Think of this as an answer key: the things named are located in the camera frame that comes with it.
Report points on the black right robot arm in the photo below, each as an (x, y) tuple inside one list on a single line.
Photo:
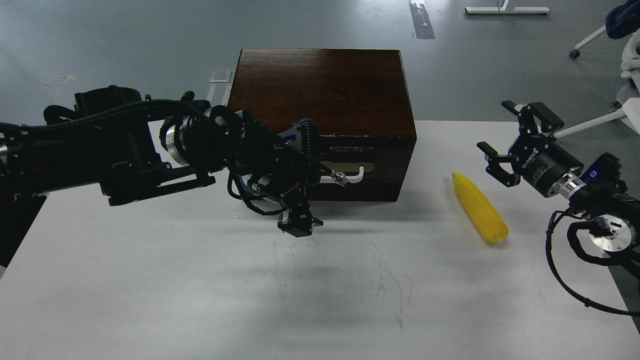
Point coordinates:
[(610, 234)]

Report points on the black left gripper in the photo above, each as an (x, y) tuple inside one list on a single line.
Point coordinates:
[(275, 167)]

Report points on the white desk foot bar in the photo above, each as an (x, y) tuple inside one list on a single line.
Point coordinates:
[(505, 7)]

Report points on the yellow corn cob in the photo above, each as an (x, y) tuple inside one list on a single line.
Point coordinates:
[(486, 219)]

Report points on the wooden drawer with white handle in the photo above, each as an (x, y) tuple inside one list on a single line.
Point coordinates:
[(390, 156)]

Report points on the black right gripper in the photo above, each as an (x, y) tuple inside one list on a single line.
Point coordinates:
[(540, 162)]

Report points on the dark wooden drawer cabinet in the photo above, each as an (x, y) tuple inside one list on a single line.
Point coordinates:
[(346, 92)]

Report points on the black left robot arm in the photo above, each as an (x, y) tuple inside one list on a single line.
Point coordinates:
[(138, 148)]

